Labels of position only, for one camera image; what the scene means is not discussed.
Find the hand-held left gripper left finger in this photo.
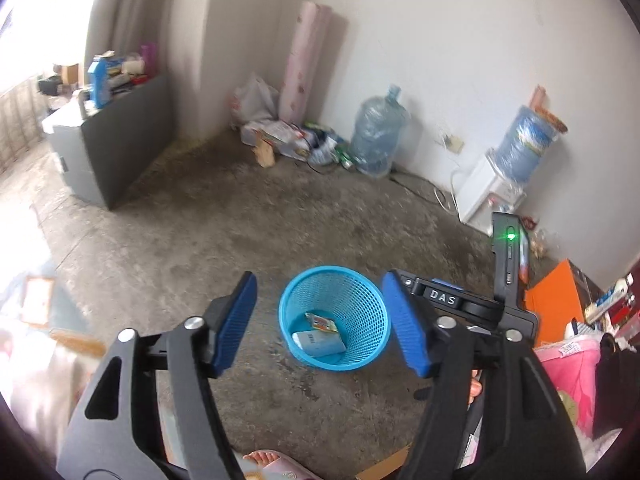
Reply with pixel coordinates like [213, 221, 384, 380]
[56, 271, 258, 480]

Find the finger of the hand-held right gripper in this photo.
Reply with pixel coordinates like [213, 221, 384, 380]
[393, 269, 431, 304]

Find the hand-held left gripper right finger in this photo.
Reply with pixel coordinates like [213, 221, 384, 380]
[382, 271, 588, 480]

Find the blue plastic mesh wastebasket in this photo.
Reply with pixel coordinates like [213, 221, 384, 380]
[278, 266, 391, 372]

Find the orange box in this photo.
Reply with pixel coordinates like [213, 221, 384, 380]
[524, 259, 586, 347]

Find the colourful snack packet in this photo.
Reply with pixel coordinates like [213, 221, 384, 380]
[305, 312, 339, 334]

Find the white water dispenser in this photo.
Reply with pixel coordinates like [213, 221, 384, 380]
[457, 152, 528, 236]

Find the white cardboard box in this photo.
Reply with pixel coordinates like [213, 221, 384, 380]
[291, 329, 347, 359]

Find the pink cloth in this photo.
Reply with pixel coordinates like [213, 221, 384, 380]
[537, 335, 601, 441]

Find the blue water dispenser bottle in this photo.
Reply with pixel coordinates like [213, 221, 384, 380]
[492, 105, 561, 186]

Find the flat cardboard piece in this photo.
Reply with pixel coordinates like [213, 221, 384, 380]
[356, 447, 410, 480]

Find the person's foot in slipper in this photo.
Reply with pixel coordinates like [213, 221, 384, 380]
[242, 450, 321, 480]

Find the large blue water jug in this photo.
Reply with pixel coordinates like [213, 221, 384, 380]
[350, 85, 412, 178]

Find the black bag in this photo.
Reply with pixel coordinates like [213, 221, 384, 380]
[592, 332, 640, 438]

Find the pile of packaging litter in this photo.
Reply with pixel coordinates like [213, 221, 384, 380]
[240, 120, 357, 168]

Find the grey cabinet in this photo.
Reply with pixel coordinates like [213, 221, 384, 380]
[42, 72, 178, 211]

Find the white plastic bag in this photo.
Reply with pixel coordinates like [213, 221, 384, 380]
[231, 74, 281, 128]

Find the pink rolled mat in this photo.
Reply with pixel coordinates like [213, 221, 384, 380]
[278, 1, 333, 126]

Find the blue plastic bottle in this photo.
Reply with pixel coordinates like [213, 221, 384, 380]
[87, 57, 113, 108]

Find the pink bottle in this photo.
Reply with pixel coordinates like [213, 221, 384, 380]
[140, 42, 160, 73]

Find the balcony metal railing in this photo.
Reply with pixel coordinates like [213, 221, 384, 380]
[0, 80, 43, 173]

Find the grey curtain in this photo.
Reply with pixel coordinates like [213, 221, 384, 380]
[85, 0, 173, 63]

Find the white cable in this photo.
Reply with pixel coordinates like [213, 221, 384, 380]
[434, 167, 467, 222]

